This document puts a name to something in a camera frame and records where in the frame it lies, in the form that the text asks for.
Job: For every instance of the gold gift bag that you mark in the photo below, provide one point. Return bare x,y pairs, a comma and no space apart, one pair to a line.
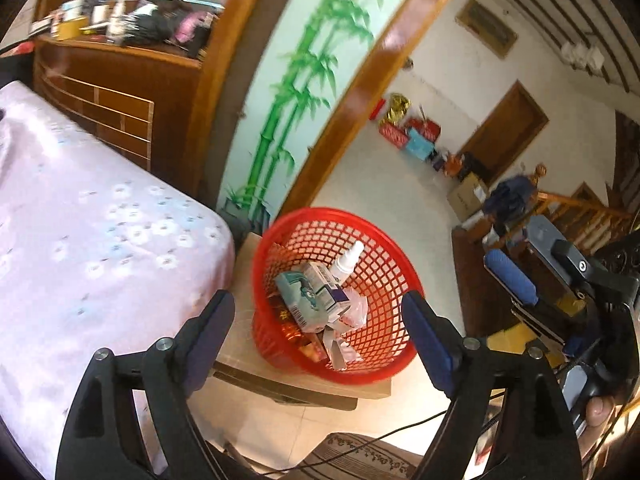
397,109

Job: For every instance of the red plastic mesh basket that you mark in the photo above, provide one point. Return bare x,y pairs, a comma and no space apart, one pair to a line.
390,280

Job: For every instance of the teal carton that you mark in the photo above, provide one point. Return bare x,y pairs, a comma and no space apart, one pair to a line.
295,295

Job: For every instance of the brown wooden door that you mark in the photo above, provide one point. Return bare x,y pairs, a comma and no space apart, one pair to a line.
505,130

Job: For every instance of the blue box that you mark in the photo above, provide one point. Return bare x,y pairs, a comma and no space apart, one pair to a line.
417,146

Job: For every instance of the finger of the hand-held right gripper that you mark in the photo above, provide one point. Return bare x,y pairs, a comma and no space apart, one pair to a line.
510,275
575,262

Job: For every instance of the pink floral bed sheet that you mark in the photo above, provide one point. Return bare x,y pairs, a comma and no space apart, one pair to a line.
75,260

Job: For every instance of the crumpled clear plastic wrapper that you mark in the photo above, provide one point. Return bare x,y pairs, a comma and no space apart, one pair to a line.
352,310

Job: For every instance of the dark blue clothing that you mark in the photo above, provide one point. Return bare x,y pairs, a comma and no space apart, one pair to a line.
510,200

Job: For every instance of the white spray bottle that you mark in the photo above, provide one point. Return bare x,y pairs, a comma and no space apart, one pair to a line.
345,262

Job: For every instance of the white ceiling lamp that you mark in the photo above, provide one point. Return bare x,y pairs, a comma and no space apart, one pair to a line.
580,57

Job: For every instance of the patterned floor mat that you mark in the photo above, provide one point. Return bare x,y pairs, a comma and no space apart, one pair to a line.
360,455

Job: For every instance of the wooden stair railing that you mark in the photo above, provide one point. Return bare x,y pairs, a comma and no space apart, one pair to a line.
585,215

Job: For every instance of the tall red box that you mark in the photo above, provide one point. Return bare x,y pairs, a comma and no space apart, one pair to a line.
378,109

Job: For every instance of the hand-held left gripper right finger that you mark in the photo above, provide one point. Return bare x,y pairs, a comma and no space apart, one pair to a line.
430,345

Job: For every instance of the cardboard box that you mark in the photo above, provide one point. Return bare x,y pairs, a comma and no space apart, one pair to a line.
467,197

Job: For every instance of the small wooden stool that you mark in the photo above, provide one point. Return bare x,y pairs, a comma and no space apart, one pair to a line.
240,340

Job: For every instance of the brown wooden cabinet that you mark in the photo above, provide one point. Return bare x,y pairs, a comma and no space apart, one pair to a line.
125,110

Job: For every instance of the red gift box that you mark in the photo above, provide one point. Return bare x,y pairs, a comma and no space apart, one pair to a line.
425,129

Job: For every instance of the bamboo painted partition panel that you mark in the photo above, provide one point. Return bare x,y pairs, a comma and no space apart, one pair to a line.
300,85

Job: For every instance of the gold framed wall picture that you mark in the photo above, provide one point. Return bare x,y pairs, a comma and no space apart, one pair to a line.
487,27

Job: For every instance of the yellow box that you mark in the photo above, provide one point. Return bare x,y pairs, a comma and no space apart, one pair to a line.
70,27

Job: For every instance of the person's right hand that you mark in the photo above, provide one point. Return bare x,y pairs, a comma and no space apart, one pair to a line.
600,410

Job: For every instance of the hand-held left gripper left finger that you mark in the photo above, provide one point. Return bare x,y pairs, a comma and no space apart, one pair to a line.
205,355

